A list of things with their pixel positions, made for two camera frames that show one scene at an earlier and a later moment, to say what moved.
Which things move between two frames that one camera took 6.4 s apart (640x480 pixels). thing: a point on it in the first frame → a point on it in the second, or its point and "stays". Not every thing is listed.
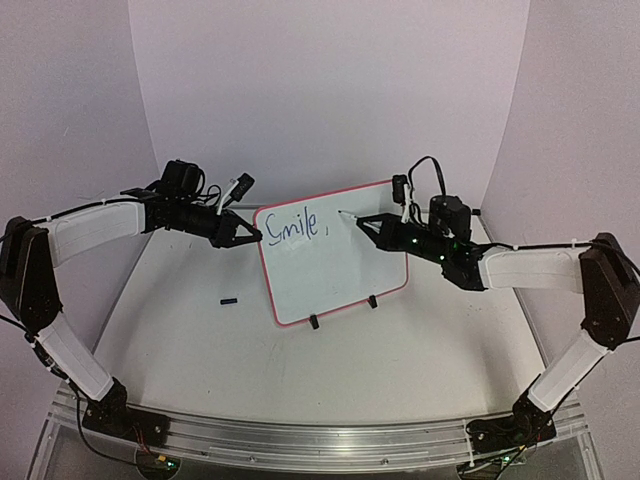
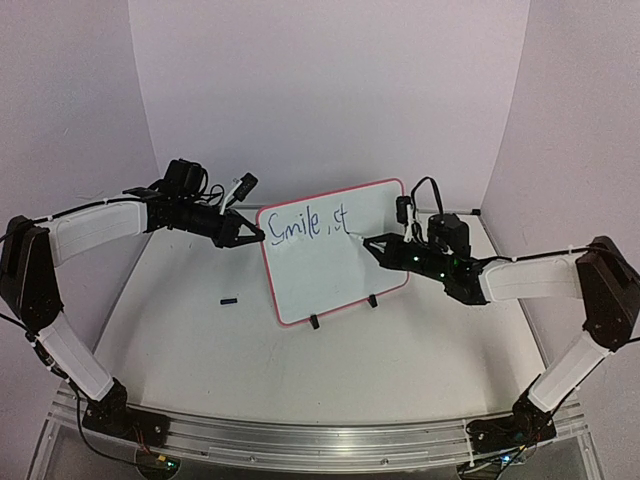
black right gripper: (392, 233) → (393, 253)
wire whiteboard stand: (313, 318) stays
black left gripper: (225, 233) stays
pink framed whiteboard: (318, 261) stays
